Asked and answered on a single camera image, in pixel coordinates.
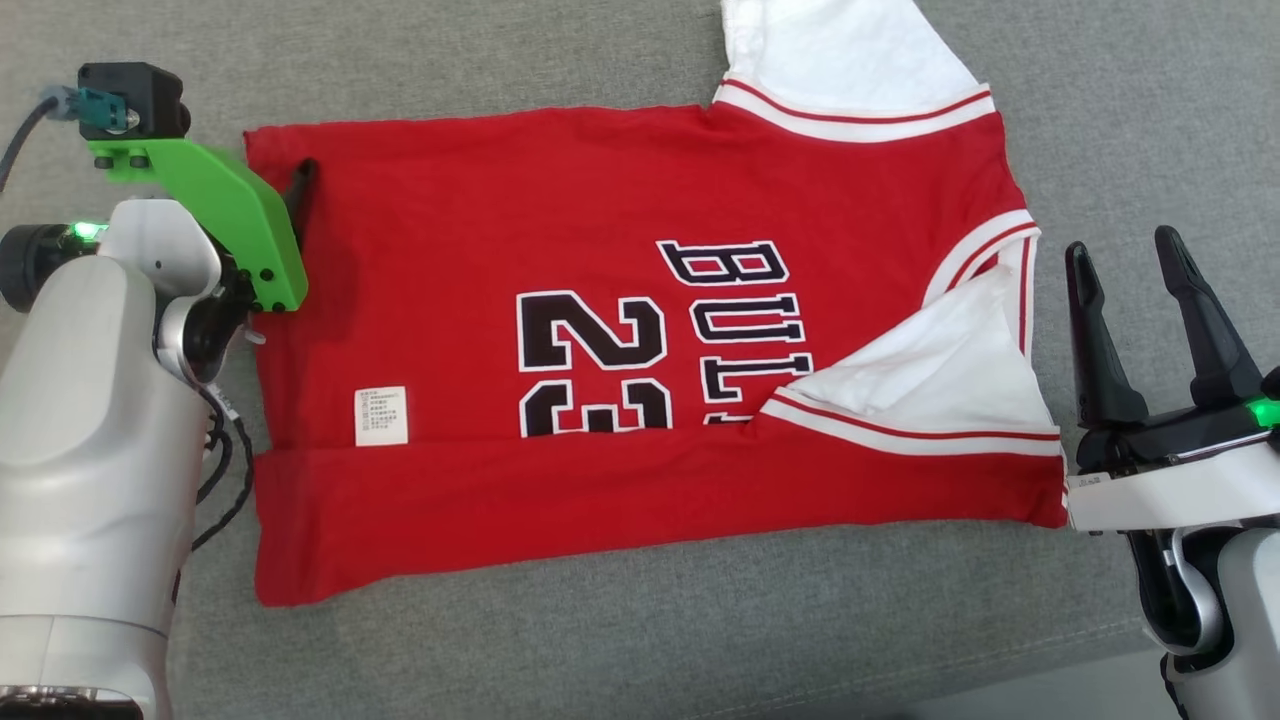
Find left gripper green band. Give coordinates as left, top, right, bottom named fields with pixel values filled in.
left=0, top=138, right=321, bottom=313

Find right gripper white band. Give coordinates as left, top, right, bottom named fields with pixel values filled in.
left=1064, top=225, right=1280, bottom=537

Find red and white basketball jersey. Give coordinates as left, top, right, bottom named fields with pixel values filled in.
left=243, top=0, right=1071, bottom=609

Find left camera cable teal plug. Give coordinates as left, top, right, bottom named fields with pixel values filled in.
left=0, top=87, right=133, bottom=193

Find black twisted arm cable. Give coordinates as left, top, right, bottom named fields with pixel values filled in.
left=188, top=385, right=257, bottom=553

